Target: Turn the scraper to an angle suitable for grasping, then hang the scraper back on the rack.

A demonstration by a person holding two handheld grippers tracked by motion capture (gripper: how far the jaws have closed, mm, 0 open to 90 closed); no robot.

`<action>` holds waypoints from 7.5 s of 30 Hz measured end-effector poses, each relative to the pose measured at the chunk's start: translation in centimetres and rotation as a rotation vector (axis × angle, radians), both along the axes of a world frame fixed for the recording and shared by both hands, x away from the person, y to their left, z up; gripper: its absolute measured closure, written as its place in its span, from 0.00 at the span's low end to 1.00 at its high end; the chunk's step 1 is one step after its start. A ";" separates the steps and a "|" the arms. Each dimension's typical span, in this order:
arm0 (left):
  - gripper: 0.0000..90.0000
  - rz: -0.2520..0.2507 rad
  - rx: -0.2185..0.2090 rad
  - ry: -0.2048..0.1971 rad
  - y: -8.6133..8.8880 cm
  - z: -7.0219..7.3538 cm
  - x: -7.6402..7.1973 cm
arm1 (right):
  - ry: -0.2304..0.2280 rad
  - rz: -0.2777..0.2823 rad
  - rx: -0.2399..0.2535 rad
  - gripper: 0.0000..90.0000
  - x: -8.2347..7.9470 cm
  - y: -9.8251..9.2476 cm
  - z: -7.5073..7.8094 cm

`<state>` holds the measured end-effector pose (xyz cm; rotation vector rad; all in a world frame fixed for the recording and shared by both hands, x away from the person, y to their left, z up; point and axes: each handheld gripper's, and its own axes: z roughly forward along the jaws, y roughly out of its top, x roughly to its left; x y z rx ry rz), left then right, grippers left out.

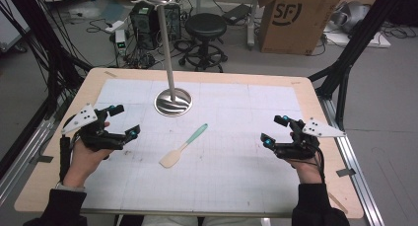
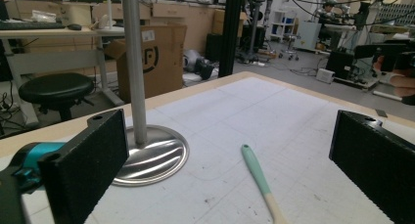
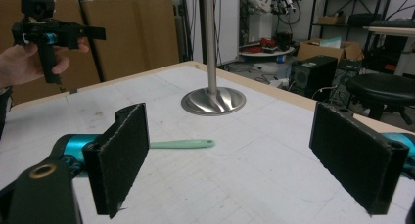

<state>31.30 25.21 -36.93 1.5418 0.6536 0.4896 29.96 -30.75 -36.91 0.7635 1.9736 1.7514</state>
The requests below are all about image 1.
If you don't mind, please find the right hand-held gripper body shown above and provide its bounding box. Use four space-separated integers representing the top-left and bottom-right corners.
272 116 347 161

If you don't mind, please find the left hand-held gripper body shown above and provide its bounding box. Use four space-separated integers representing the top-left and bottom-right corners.
60 103 134 152

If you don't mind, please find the spatula with green handle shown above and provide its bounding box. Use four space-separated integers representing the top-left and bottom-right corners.
159 122 209 170

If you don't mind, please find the person's right hand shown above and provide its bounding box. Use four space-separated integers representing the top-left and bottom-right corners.
285 130 325 186

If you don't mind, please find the person's left hand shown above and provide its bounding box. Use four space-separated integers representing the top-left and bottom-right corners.
62 120 111 189

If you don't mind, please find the white grid mat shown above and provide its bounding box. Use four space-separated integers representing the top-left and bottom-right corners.
82 78 305 214

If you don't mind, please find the grey wristband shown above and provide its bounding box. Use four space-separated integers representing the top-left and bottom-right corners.
54 182 87 193

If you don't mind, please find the white device with green display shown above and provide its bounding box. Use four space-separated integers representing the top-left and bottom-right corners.
114 29 128 56

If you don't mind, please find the white power strip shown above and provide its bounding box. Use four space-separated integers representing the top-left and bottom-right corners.
104 20 125 35

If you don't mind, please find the metal stand with hooks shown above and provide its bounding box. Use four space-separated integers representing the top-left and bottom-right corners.
131 0 193 117

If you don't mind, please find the brown cardboard box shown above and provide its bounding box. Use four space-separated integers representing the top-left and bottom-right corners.
257 0 350 56

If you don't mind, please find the black computer tower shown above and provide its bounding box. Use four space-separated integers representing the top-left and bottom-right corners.
129 3 182 51

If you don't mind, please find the black round stool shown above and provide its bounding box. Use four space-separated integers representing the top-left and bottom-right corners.
178 12 229 73

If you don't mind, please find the grey bag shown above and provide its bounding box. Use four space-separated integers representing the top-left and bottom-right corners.
329 0 372 35

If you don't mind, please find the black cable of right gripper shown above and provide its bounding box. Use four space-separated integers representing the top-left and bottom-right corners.
313 146 327 185

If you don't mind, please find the black strap on left wrist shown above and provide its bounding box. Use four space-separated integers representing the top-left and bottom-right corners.
59 135 72 183

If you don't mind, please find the aluminium rail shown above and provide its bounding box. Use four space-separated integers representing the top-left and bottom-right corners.
316 96 386 226
0 117 56 205

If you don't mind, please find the black metal frame with cables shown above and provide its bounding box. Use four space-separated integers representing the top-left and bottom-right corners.
0 0 94 181

